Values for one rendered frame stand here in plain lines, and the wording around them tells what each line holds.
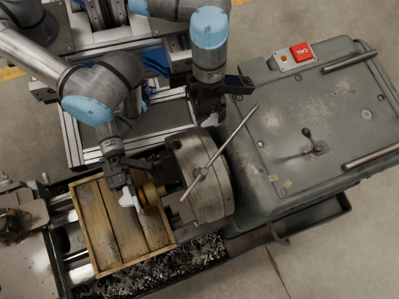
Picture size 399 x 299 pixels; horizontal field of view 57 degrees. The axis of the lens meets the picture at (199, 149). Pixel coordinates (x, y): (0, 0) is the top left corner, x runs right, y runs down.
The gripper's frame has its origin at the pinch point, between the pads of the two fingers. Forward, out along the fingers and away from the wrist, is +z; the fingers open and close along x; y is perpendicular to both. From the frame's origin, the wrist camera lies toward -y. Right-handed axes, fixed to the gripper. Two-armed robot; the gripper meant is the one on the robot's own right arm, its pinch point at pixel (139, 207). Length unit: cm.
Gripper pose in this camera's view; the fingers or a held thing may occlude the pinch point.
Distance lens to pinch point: 119.8
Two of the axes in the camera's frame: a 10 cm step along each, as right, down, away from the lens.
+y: -9.3, 3.3, -1.7
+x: 0.7, -3.1, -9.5
